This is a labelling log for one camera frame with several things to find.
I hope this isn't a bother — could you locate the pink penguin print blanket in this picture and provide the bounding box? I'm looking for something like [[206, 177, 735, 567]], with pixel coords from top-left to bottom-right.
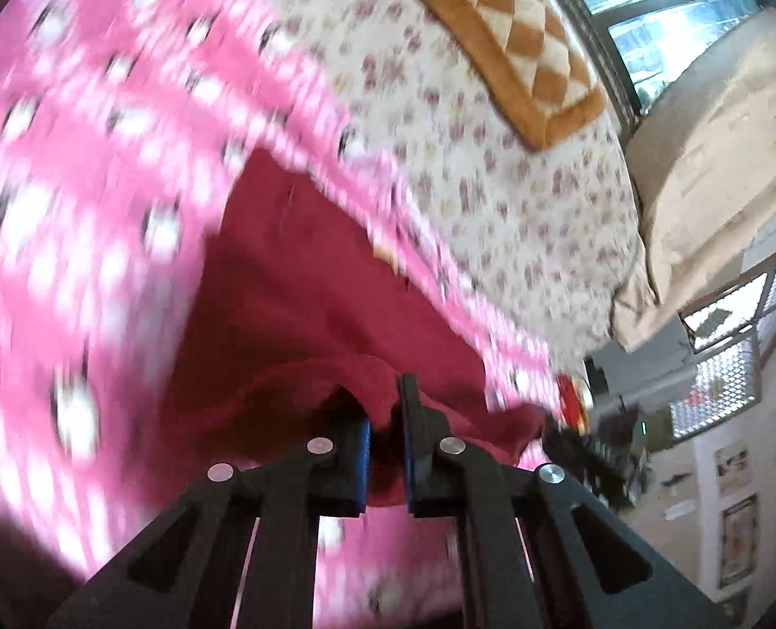
[[0, 0, 598, 629]]

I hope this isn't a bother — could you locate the wall picture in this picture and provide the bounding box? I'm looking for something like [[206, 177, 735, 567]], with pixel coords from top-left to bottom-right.
[[715, 446, 752, 495], [718, 494, 759, 591]]

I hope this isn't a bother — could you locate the dark red fleece garment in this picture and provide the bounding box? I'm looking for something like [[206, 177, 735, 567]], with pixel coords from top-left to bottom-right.
[[158, 147, 559, 512]]

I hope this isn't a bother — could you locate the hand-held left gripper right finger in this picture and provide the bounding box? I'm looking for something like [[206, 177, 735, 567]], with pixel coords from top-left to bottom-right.
[[397, 372, 739, 629]]

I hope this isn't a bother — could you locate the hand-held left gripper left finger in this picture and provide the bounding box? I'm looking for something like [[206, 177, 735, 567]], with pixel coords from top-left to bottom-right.
[[43, 393, 372, 629]]

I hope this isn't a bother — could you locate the window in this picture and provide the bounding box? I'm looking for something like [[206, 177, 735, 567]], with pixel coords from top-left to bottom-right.
[[525, 0, 776, 119]]

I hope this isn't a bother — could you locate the orange checked cushion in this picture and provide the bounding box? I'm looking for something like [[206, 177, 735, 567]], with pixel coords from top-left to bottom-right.
[[404, 0, 610, 151]]

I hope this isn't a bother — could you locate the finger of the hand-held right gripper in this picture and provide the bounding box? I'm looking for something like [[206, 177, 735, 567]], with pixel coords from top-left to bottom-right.
[[543, 416, 602, 481]]

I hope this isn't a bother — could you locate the beige curtain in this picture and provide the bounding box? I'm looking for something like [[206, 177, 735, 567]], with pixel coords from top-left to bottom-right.
[[614, 19, 776, 351]]

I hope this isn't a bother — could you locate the small red object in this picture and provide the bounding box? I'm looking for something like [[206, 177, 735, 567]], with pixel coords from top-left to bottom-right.
[[554, 373, 588, 435]]

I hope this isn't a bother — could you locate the white metal grid rack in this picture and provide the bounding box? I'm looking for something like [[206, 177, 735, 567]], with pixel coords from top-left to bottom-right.
[[669, 242, 776, 440]]

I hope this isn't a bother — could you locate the floral bedsheet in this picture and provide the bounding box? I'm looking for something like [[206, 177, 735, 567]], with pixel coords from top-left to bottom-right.
[[224, 0, 647, 368]]

